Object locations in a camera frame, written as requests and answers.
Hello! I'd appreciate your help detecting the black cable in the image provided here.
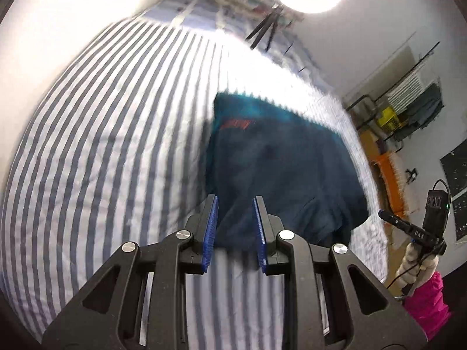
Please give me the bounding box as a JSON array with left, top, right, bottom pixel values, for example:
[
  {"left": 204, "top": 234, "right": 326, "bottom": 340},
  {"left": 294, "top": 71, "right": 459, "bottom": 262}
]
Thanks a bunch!
[{"left": 386, "top": 246, "right": 436, "bottom": 300}]

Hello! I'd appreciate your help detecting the teal plaid shirt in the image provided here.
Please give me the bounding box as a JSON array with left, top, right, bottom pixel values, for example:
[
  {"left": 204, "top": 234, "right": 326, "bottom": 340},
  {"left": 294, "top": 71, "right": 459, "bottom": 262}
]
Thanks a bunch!
[{"left": 199, "top": 92, "right": 370, "bottom": 253}]

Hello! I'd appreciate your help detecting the striped bed sheet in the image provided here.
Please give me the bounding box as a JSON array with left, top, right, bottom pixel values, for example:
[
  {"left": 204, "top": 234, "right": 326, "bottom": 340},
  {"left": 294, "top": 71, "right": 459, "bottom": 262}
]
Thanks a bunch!
[{"left": 0, "top": 0, "right": 389, "bottom": 350}]

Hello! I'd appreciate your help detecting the black light tripod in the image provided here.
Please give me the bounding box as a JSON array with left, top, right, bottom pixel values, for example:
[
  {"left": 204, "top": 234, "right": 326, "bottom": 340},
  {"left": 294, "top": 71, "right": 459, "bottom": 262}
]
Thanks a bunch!
[{"left": 245, "top": 3, "right": 289, "bottom": 52}]

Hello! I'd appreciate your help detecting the person's right hand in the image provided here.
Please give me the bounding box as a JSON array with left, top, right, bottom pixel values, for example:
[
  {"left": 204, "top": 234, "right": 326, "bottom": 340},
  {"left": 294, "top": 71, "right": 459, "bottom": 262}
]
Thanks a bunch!
[{"left": 396, "top": 242, "right": 440, "bottom": 292}]

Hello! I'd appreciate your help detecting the black drying rack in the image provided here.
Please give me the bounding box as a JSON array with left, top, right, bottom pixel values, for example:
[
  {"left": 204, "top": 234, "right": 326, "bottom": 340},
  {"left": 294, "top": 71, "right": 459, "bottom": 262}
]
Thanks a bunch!
[{"left": 345, "top": 41, "right": 445, "bottom": 151}]

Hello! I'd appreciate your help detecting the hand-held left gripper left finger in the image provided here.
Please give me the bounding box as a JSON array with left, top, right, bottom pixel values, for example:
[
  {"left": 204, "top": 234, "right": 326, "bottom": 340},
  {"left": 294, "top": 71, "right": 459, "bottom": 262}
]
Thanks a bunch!
[{"left": 41, "top": 194, "right": 220, "bottom": 350}]

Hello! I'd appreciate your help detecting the person's right forearm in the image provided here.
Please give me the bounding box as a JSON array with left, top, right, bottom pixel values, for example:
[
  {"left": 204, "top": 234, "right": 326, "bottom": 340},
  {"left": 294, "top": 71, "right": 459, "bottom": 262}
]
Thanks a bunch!
[{"left": 401, "top": 272, "right": 453, "bottom": 341}]

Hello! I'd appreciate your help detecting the grey hanging garment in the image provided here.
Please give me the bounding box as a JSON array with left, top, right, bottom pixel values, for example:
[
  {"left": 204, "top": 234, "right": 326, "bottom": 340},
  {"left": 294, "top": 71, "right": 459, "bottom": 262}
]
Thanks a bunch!
[{"left": 404, "top": 83, "right": 445, "bottom": 129}]

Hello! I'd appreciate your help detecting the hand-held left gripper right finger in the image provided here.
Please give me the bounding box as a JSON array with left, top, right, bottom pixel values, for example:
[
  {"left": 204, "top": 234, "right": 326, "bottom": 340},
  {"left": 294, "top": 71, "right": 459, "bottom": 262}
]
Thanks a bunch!
[{"left": 252, "top": 195, "right": 428, "bottom": 350}]

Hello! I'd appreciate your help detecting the white radiator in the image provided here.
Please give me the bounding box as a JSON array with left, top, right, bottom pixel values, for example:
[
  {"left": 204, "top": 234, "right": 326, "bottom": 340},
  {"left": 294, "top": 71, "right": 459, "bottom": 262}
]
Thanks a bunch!
[{"left": 386, "top": 69, "right": 438, "bottom": 114}]

